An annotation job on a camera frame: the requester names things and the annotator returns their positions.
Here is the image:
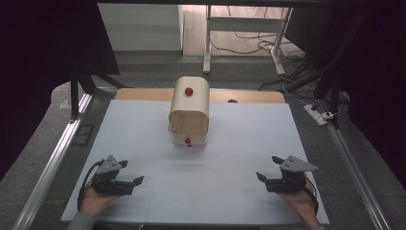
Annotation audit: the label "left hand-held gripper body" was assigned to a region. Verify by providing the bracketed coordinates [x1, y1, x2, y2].
[91, 154, 135, 196]

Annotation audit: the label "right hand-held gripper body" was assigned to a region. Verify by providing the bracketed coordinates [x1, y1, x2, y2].
[264, 154, 320, 194]

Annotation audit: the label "person's left hand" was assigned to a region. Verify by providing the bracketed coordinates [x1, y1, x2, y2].
[79, 178, 123, 219]

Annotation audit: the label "person's right hand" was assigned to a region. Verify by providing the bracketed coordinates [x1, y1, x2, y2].
[275, 172, 321, 228]

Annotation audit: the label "white paper sheet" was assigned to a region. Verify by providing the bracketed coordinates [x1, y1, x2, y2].
[60, 99, 330, 225]

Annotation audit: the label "dark floor socket cover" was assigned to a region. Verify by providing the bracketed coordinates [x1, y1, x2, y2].
[72, 124, 96, 148]

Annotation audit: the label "white power strip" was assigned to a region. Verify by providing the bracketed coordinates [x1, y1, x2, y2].
[303, 103, 335, 127]

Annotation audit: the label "cream drawer with red knob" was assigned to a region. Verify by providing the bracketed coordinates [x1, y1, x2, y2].
[169, 127, 209, 148]

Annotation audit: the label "black metal stand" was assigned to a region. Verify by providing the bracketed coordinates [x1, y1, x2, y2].
[68, 65, 132, 123]
[283, 9, 374, 130]

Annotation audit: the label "cream box with red knob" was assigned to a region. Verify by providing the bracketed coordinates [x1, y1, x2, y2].
[168, 76, 211, 137]

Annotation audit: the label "black curtain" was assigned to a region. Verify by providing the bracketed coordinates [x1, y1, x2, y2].
[283, 0, 406, 190]
[0, 0, 122, 181]

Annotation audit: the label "white cabinet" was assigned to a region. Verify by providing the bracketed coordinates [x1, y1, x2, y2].
[97, 3, 185, 52]

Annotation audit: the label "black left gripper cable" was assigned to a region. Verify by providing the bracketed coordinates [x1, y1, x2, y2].
[77, 158, 106, 213]

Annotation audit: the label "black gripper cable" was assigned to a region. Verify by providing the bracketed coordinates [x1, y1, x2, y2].
[302, 177, 320, 215]
[77, 158, 106, 213]

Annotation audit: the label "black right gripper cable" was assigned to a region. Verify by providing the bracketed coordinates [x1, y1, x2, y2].
[302, 177, 320, 215]

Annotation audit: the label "aluminium rail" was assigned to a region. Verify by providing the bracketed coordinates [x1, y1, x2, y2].
[327, 123, 393, 230]
[11, 93, 94, 230]

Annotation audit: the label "black floor cables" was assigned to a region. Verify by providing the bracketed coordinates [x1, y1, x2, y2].
[209, 6, 324, 106]

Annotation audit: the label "white metal desk frame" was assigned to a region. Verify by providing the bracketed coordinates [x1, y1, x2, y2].
[202, 5, 294, 77]

